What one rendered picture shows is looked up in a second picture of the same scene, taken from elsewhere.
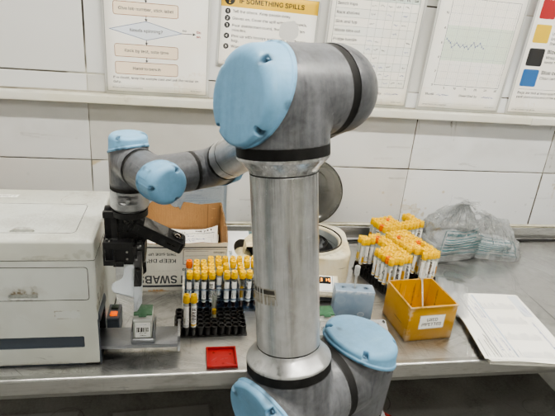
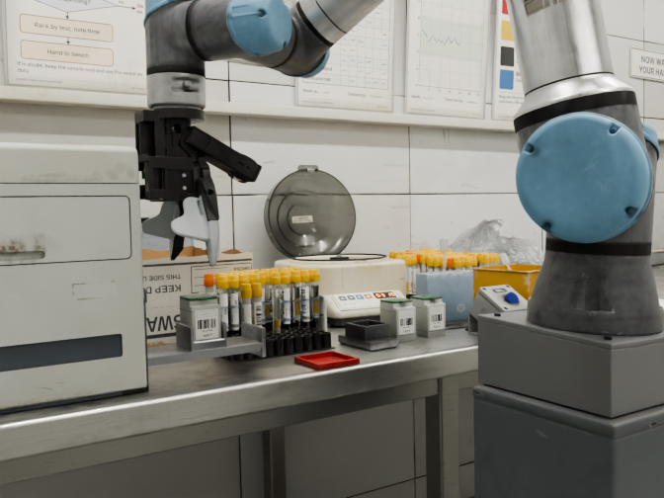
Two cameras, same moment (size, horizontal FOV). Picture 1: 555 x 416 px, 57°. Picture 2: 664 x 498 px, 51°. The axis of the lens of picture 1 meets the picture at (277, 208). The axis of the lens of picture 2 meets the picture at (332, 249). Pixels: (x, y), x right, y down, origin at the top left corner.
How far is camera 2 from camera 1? 0.70 m
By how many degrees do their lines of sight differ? 28
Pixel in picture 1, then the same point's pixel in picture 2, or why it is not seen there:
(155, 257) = (149, 283)
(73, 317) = (104, 294)
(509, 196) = (517, 223)
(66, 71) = not seen: outside the picture
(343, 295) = (436, 282)
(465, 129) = (458, 140)
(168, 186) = (278, 19)
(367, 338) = not seen: hidden behind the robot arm
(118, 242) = (171, 157)
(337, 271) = (398, 282)
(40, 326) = (45, 317)
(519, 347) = not seen: hidden behind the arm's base
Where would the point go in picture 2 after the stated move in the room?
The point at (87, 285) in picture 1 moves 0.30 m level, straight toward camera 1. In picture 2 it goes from (129, 229) to (292, 230)
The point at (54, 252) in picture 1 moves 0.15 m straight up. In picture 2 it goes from (76, 166) to (70, 34)
